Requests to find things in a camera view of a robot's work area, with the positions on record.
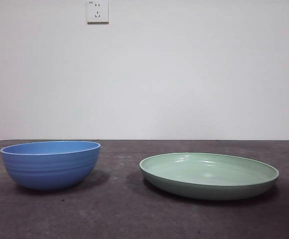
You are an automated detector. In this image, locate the green round plate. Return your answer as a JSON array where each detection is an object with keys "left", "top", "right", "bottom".
[{"left": 138, "top": 152, "right": 280, "bottom": 201}]

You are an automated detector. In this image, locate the blue ribbed bowl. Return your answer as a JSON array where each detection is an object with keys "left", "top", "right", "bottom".
[{"left": 0, "top": 140, "right": 101, "bottom": 192}]

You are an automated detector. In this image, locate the white wall socket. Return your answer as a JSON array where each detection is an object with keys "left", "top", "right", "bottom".
[{"left": 86, "top": 0, "right": 109, "bottom": 25}]

